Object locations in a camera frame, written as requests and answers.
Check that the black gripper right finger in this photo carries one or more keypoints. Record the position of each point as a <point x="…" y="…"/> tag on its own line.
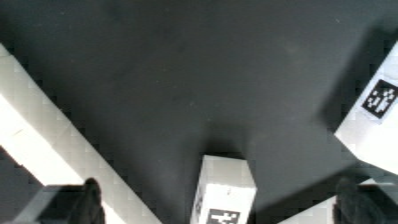
<point x="364" y="206"/>

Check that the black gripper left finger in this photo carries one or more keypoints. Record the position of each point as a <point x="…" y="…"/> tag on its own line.
<point x="65" y="204"/>

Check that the white chair seat block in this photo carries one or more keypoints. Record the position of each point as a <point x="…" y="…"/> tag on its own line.
<point x="368" y="129"/>

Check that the white chair leg with tag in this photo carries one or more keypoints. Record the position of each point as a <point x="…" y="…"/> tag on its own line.
<point x="225" y="192"/>

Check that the white right fence rail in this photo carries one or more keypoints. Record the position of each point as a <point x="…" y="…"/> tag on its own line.
<point x="316" y="215"/>

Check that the white fence rail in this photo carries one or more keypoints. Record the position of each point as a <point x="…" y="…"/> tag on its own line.
<point x="316" y="215"/>
<point x="48" y="147"/>

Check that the white front fence rail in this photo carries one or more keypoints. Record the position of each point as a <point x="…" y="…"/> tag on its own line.
<point x="48" y="147"/>

